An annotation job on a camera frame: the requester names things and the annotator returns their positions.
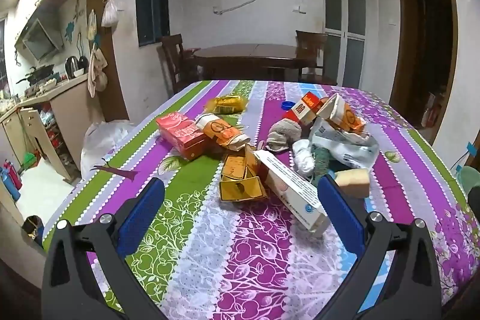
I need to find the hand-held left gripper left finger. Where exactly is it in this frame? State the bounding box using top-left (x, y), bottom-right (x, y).
top-left (40, 177), bottom-right (166, 320)

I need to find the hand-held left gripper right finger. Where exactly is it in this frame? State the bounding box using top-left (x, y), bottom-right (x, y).
top-left (317, 174), bottom-right (443, 320)

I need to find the white cloth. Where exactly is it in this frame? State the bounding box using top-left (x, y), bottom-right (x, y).
top-left (292, 139), bottom-right (316, 176)

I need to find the crushed orange white carton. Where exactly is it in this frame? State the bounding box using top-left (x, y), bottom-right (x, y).
top-left (196, 114), bottom-right (251, 152)
top-left (319, 93), bottom-right (368, 136)

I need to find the yellow sponge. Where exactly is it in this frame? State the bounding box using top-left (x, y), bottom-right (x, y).
top-left (335, 169), bottom-right (370, 199)

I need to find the long white cardboard box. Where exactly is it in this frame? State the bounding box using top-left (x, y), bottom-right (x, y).
top-left (253, 149), bottom-right (331, 236)

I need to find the white plastic package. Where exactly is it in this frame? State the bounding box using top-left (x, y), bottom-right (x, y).
top-left (309, 118), bottom-right (380, 170)

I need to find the large white plastic bag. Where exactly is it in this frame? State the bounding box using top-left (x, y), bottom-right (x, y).
top-left (80, 121), bottom-right (136, 180)

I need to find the pink drink carton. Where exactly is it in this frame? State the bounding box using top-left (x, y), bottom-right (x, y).
top-left (155, 112), bottom-right (211, 160)

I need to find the grey sock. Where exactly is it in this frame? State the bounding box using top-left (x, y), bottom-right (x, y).
top-left (258, 119), bottom-right (304, 154)

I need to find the striped floral tablecloth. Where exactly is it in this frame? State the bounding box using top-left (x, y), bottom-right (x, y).
top-left (42, 79), bottom-right (480, 320)

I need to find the gold cardboard box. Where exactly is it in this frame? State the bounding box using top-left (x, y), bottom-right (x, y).
top-left (220, 153), bottom-right (260, 183)
top-left (219, 175), bottom-right (269, 202)

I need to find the red and white box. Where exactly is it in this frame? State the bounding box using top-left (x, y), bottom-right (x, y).
top-left (282, 91), bottom-right (331, 126)

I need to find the green dustpan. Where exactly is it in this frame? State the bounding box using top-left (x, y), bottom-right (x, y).
top-left (19, 151), bottom-right (38, 171)

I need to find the kitchen counter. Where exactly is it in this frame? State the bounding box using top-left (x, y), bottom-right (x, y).
top-left (0, 74), bottom-right (91, 182)

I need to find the red thermos bottle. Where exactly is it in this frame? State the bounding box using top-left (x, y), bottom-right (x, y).
top-left (4, 160), bottom-right (23, 190)

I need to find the yellow snack wrapper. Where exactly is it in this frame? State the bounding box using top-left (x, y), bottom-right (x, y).
top-left (205, 94), bottom-right (249, 115)

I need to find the hanging beige cloth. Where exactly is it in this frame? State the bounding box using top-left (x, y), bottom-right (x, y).
top-left (87, 46), bottom-right (109, 98)

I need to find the black kettle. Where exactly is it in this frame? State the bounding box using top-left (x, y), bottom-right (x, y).
top-left (65, 56), bottom-right (79, 79)

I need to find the wooden chair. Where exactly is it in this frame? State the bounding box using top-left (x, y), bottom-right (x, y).
top-left (295, 30), bottom-right (338, 86)
top-left (160, 34), bottom-right (196, 96)

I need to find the black wok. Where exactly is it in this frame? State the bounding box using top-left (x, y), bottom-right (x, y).
top-left (16, 64), bottom-right (55, 85)

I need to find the round wooden dining table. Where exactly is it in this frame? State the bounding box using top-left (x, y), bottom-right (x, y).
top-left (191, 43), bottom-right (316, 82)

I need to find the wooden doorway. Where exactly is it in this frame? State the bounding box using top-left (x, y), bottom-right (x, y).
top-left (389, 0), bottom-right (459, 146)

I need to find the range hood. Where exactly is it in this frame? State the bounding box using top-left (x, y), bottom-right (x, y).
top-left (14, 18), bottom-right (64, 62)

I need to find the glass double door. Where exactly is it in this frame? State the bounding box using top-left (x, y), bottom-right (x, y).
top-left (322, 0), bottom-right (367, 88)

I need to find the hanging white plastic bag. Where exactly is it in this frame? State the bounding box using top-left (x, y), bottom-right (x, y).
top-left (101, 0), bottom-right (120, 27)

